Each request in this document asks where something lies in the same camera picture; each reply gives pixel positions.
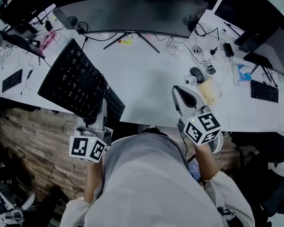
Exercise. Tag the yellow tube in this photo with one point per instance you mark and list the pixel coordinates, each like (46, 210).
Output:
(125, 42)

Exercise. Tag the blue printed packet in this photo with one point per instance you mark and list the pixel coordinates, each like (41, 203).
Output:
(244, 73)

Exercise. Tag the dark open laptop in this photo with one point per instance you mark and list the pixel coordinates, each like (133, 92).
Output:
(21, 41)

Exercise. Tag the black pen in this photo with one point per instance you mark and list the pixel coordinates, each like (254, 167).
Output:
(29, 73)

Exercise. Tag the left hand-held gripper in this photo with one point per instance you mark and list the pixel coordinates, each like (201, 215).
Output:
(81, 148)

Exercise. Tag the black smartphone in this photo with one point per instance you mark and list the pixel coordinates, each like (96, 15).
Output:
(194, 169)

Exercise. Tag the white desk fan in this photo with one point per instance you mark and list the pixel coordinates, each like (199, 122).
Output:
(216, 144)

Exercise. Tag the black full-size keyboard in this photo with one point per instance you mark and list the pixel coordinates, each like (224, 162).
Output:
(71, 79)

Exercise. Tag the person's right forearm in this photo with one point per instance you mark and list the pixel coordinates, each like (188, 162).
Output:
(206, 162)

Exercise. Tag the black power adapter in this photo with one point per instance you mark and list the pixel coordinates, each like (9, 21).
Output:
(211, 70)
(228, 49)

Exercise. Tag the person's left forearm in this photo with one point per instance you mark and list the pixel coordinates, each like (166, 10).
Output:
(92, 178)

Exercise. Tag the curved black monitor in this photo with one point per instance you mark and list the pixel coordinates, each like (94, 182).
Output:
(132, 15)

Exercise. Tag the black flat monitor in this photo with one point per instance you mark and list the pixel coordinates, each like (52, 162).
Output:
(251, 6)

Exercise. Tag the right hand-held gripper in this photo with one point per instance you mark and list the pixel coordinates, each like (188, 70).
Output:
(203, 126)

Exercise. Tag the black computer mouse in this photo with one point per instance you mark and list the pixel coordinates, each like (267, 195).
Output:
(197, 74)

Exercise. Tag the clear plastic bottle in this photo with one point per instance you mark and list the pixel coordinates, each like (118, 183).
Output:
(62, 41)

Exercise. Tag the white earbud case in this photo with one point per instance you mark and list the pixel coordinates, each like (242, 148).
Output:
(190, 80)

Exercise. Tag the person's white shirt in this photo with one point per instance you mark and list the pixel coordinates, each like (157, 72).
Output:
(151, 185)

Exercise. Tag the clear plastic wrapper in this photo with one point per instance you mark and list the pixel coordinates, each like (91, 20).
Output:
(174, 49)

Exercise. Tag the black compact keyboard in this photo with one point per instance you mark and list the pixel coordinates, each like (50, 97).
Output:
(265, 91)
(12, 80)

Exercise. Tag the beige plastic bag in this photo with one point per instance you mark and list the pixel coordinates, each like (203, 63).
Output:
(210, 91)

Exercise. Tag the pink plastic packet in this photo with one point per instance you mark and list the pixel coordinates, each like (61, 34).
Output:
(47, 41)

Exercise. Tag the grey flat monitor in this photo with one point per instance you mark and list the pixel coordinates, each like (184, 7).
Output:
(269, 51)

